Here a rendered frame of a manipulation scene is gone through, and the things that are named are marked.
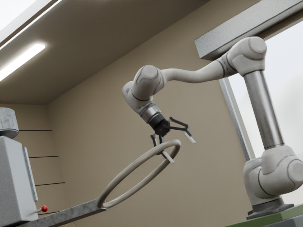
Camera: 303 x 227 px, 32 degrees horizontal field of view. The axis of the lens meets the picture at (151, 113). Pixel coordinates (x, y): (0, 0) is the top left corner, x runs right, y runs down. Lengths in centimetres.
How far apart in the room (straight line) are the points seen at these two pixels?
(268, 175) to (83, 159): 689
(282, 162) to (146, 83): 70
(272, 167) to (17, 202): 117
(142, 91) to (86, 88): 684
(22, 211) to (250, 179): 109
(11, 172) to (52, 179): 688
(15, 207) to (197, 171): 533
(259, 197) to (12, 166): 118
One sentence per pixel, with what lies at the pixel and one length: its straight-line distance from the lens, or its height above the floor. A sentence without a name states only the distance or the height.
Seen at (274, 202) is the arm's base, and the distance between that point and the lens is 260.
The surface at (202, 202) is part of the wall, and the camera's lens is 761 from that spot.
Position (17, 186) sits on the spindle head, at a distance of 254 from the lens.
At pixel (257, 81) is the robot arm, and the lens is 251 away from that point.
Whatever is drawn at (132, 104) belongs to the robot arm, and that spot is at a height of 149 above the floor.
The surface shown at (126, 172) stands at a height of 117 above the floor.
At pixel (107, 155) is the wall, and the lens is 873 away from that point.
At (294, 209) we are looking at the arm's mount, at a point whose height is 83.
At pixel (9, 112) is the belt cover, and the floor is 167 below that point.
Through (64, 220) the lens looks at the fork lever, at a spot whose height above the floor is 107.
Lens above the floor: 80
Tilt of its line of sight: 15 degrees up
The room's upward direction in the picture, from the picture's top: 17 degrees counter-clockwise
